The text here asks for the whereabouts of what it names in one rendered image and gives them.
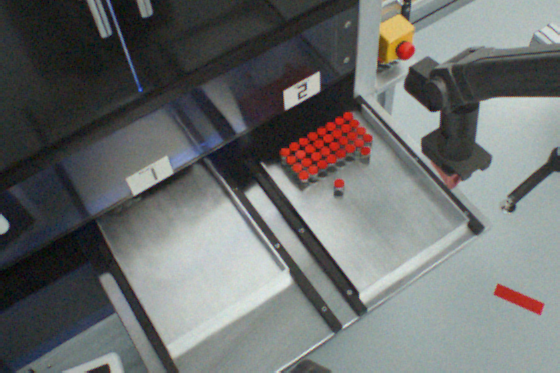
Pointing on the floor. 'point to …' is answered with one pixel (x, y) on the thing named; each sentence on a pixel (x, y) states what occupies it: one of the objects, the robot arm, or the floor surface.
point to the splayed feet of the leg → (530, 183)
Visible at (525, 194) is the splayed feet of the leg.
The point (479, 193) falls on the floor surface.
